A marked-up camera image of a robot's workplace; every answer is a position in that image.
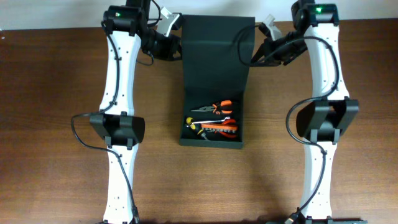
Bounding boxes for red handled cutting pliers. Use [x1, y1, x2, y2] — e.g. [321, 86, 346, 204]
[215, 119, 238, 138]

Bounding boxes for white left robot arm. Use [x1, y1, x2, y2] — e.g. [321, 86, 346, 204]
[89, 1, 183, 223]

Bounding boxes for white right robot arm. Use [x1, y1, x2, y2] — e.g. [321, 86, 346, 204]
[246, 0, 359, 223]

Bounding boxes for black box with flip lid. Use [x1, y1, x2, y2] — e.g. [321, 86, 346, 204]
[179, 15, 255, 149]

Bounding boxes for orange screwdriver bit holder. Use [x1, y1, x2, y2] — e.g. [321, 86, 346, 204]
[201, 123, 238, 133]

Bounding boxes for silver double-ended wrench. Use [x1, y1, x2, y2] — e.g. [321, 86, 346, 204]
[185, 116, 231, 126]

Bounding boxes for orange handled needle-nose pliers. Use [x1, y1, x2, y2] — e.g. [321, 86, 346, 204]
[192, 100, 234, 114]

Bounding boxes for yellow black handled screwdriver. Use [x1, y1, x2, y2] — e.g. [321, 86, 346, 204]
[185, 117, 208, 140]

